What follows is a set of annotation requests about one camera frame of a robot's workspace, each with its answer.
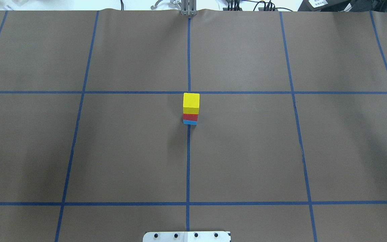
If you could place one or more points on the blue cube block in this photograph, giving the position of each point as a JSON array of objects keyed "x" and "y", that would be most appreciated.
[{"x": 190, "y": 122}]

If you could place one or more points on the aluminium frame post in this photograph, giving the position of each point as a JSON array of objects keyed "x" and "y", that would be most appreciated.
[{"x": 188, "y": 8}]

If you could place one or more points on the yellow cube block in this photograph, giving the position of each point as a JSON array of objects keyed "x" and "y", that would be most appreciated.
[{"x": 191, "y": 103}]

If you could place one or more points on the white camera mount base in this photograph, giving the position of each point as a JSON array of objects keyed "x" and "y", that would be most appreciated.
[{"x": 187, "y": 236}]

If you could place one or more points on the red cube block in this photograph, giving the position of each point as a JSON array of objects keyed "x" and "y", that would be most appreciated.
[{"x": 190, "y": 117}]

